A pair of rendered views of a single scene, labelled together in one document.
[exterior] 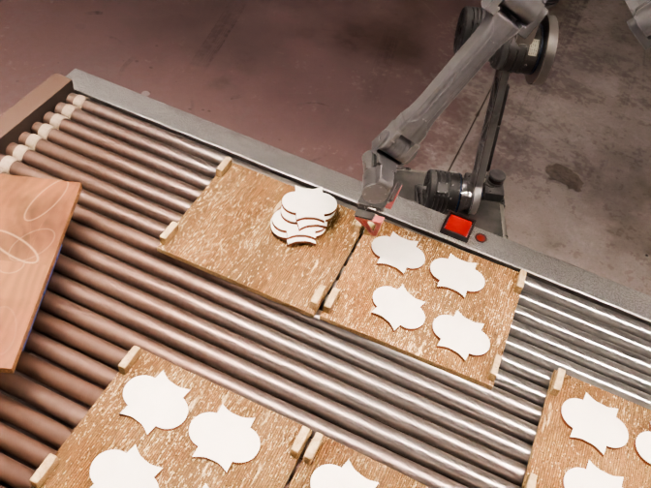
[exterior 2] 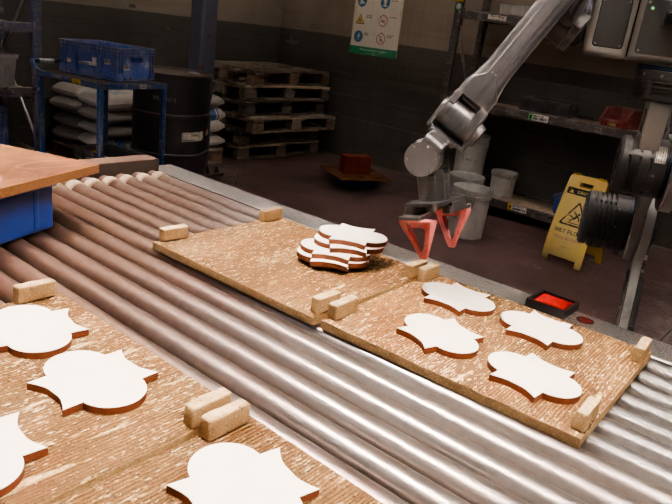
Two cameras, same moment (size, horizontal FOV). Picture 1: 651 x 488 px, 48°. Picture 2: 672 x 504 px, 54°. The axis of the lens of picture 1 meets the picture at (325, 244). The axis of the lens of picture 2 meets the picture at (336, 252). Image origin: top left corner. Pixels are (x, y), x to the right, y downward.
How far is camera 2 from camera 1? 0.98 m
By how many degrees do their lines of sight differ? 34
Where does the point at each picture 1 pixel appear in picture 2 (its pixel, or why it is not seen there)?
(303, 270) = (320, 287)
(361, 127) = not seen: hidden behind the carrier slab
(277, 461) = (157, 425)
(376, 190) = (422, 152)
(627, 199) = not seen: outside the picture
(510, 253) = (628, 339)
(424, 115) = (494, 67)
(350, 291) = (375, 312)
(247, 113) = not seen: hidden behind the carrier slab
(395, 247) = (455, 292)
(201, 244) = (207, 249)
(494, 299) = (597, 360)
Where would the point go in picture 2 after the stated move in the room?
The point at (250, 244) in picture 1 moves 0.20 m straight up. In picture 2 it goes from (265, 260) to (275, 155)
